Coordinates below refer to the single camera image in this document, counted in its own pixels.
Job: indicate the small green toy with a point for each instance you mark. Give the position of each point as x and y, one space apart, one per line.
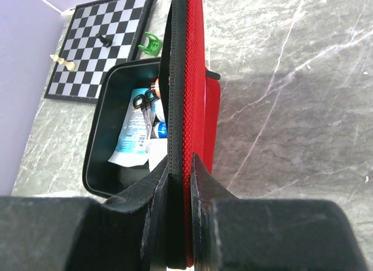
154 45

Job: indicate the amber medicine bottle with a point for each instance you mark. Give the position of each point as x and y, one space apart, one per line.
155 88

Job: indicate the cream chess piece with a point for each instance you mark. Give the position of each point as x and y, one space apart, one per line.
69 65
57 59

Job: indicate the black chess piece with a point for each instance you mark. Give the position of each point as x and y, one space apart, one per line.
105 41

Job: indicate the white gauze packet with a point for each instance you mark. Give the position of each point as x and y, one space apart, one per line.
156 151

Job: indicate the blue white small bottle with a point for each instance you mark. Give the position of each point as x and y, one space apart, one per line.
160 130

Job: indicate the blue white bandage packet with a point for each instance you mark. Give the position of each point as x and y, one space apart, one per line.
130 150

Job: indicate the black white chessboard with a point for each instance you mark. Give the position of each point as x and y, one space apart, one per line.
122 21

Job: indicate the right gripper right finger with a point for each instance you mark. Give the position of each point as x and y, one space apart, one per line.
230 233

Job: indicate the black handled scissors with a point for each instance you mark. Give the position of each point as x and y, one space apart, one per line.
145 102

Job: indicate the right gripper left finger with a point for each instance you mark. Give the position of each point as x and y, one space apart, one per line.
124 233

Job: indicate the red black medicine case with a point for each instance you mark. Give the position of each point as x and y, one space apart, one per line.
191 96

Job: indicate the clear green-label bottle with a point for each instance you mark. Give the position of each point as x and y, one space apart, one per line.
158 110

